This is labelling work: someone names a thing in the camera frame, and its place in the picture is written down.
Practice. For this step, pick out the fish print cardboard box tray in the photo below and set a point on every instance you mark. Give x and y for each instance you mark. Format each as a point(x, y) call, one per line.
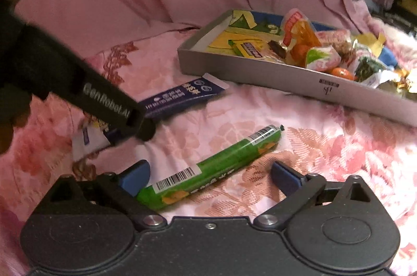
point(293, 82)

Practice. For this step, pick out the yellow snack wrapper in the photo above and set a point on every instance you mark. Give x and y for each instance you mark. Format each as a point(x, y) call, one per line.
point(371, 41)

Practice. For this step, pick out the floral bed sheet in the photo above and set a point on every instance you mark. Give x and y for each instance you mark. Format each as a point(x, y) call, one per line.
point(325, 149)

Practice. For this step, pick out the green sausage stick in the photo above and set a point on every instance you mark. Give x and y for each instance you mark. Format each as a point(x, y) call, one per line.
point(211, 168)

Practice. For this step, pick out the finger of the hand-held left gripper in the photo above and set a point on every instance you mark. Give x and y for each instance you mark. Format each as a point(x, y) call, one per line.
point(146, 131)

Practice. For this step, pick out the white blue snack packet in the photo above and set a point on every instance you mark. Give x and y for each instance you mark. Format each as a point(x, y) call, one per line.
point(89, 142)

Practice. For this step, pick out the orange snack bag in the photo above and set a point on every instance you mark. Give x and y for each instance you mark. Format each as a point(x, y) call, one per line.
point(298, 30)

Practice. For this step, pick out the small blue yellow packet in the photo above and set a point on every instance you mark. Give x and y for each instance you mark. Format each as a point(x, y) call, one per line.
point(249, 49)

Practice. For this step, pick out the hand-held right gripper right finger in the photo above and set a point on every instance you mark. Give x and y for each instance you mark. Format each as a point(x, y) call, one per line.
point(286, 178)

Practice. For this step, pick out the brown chocolate piece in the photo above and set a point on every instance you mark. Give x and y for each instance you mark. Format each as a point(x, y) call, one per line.
point(277, 48)

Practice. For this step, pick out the small green pink snack packet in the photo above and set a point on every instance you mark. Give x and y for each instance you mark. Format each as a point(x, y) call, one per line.
point(322, 59)

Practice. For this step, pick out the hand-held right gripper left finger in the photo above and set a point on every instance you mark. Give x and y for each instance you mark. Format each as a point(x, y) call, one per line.
point(133, 178)

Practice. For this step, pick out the dark blue snack bar packet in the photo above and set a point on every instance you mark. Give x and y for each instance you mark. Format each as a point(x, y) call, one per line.
point(182, 97)

